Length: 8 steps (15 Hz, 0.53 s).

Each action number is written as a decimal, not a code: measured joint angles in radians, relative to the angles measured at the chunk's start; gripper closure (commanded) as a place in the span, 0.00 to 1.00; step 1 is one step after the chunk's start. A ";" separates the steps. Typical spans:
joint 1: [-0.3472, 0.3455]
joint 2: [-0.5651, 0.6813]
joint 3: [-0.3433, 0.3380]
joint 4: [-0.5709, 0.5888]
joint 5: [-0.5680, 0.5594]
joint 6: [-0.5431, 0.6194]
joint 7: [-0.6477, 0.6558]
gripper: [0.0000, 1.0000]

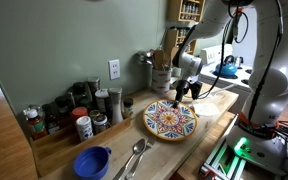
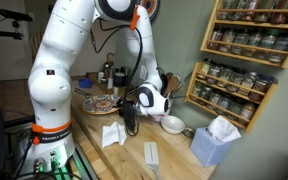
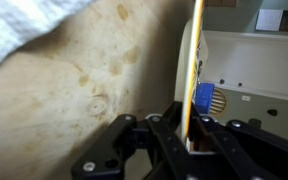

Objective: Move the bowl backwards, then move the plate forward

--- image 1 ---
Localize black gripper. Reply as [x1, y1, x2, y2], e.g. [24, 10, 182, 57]
[172, 78, 204, 109]

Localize white ceramic bowl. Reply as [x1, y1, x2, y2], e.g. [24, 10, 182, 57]
[170, 77, 181, 89]

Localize colourful patterned ceramic plate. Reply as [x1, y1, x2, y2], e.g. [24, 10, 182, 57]
[142, 99, 199, 142]

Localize white crock with red fish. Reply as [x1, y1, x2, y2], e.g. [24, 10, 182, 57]
[151, 66, 173, 95]

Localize wooden spoon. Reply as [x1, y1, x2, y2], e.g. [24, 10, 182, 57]
[168, 46, 180, 66]

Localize wooden spatula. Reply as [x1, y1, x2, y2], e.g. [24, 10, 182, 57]
[153, 49, 167, 71]

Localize blue kettle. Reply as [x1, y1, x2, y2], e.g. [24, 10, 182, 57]
[214, 54, 239, 79]

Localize white stove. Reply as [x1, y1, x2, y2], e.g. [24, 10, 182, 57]
[198, 43, 257, 114]

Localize metal ladle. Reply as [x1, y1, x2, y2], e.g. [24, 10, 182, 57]
[137, 49, 155, 69]

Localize wooden spice rack two shelves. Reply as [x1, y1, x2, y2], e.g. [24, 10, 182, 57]
[163, 27, 198, 57]

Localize small black lid jar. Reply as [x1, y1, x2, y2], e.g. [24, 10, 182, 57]
[122, 97, 135, 120]

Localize metal fork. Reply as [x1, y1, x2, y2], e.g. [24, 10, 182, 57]
[124, 135, 157, 180]

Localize metal spoon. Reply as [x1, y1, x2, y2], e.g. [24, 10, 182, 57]
[112, 138, 147, 180]

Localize tall clear grinder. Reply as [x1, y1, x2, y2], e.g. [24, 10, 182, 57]
[107, 86, 124, 126]

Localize white plastic container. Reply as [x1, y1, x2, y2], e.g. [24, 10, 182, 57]
[94, 88, 110, 114]

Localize wooden spice rack three shelves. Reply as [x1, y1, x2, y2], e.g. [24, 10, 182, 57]
[166, 0, 206, 23]

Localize small silver lid jar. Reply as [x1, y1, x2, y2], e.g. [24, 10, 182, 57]
[93, 114, 109, 135]

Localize tall metal lid jar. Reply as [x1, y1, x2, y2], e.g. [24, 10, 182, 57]
[86, 76, 101, 101]

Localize black lid spice jar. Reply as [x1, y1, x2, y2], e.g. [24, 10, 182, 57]
[72, 82, 87, 104]
[54, 95, 70, 128]

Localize white labelled shaker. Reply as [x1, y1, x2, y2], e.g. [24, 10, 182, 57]
[75, 115, 94, 143]

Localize red lid spice container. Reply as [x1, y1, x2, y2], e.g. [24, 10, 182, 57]
[71, 106, 89, 123]

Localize blue plastic measuring cup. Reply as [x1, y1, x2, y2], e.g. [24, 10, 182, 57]
[73, 146, 112, 180]

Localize wooden spice tray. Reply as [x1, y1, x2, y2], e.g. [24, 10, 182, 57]
[29, 118, 133, 178]

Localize dark glass bottle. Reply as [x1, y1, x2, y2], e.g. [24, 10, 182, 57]
[42, 103, 61, 135]

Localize red sauce bottle white cap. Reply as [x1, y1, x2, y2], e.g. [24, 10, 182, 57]
[23, 108, 48, 141]

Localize white wall outlet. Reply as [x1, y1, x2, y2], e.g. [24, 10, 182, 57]
[108, 59, 121, 81]

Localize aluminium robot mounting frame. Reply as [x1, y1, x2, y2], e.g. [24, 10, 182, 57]
[198, 114, 288, 179]

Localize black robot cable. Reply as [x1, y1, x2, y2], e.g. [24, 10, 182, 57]
[197, 0, 285, 129]

